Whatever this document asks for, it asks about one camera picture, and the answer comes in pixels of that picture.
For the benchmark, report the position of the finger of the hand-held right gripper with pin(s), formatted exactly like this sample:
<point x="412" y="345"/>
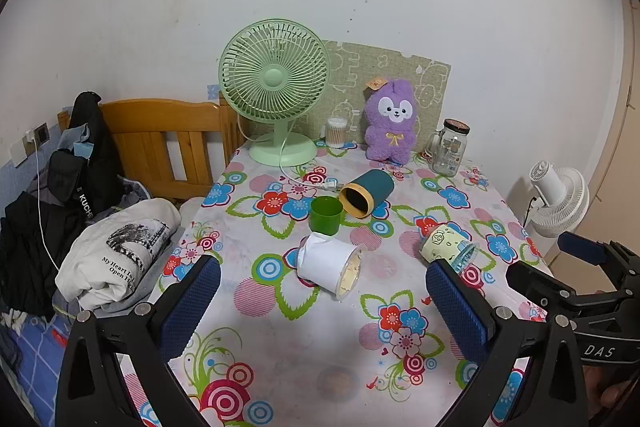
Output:
<point x="580" y="247"/>
<point x="537" y="279"/>

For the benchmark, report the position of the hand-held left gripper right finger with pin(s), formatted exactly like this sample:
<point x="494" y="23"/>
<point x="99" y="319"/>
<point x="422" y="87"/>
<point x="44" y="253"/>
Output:
<point x="456" y="313"/>

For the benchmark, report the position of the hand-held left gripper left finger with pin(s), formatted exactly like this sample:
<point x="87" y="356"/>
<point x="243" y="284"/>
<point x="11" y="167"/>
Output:
<point x="194" y="302"/>

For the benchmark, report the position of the white paper cup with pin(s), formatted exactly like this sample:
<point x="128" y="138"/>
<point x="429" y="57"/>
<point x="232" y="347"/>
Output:
<point x="327" y="264"/>

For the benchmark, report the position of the pale green printed cup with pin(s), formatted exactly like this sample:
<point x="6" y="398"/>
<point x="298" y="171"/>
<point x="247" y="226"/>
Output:
<point x="445" y="247"/>

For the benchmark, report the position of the dark teal cup yellow rim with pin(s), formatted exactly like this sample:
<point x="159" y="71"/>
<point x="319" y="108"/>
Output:
<point x="365" y="194"/>

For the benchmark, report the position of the green plastic cup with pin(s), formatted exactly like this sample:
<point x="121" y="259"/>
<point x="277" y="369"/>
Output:
<point x="325" y="216"/>

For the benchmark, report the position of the person's right hand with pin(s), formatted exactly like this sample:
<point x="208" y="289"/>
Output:
<point x="607" y="389"/>

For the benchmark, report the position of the white standing fan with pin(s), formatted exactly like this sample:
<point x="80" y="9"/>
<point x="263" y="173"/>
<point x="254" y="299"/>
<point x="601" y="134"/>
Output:
<point x="557" y="197"/>

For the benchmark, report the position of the white printed t-shirt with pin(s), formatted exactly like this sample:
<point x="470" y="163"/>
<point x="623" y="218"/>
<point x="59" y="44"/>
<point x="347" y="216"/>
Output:
<point x="120" y="252"/>

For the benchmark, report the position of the floral tablecloth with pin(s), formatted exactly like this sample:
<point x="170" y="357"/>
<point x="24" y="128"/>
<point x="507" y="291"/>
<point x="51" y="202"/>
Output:
<point x="310" y="347"/>

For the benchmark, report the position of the beige door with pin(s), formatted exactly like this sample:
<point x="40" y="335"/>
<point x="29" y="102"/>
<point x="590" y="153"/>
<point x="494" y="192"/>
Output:
<point x="627" y="117"/>

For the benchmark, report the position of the glass jar mug with lid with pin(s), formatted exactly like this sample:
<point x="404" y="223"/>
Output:
<point x="449" y="149"/>

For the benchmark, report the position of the blue patterned bedsheet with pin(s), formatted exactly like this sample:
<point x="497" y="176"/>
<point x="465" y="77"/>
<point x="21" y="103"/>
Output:
<point x="35" y="357"/>

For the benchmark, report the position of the black clothes pile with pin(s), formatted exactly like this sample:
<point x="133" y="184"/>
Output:
<point x="30" y="257"/>

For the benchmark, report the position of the wooden bed headboard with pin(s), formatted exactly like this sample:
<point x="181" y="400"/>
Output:
<point x="150" y="137"/>

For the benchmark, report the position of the black jacket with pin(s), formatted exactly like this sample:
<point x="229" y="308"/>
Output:
<point x="92" y="147"/>

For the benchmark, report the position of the purple plush toy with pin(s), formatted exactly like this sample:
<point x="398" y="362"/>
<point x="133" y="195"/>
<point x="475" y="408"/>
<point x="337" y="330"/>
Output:
<point x="390" y="122"/>

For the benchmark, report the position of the cotton swab container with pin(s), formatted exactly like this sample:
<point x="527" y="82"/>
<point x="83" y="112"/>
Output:
<point x="337" y="133"/>

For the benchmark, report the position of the green desk fan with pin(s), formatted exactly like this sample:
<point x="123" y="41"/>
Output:
<point x="274" y="79"/>

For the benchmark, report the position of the green patterned foam mat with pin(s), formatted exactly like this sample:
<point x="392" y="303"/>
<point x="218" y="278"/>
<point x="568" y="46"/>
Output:
<point x="350" y="72"/>

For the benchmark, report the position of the wall socket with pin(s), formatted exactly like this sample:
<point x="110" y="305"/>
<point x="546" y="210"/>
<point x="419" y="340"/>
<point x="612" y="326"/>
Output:
<point x="41" y="134"/>

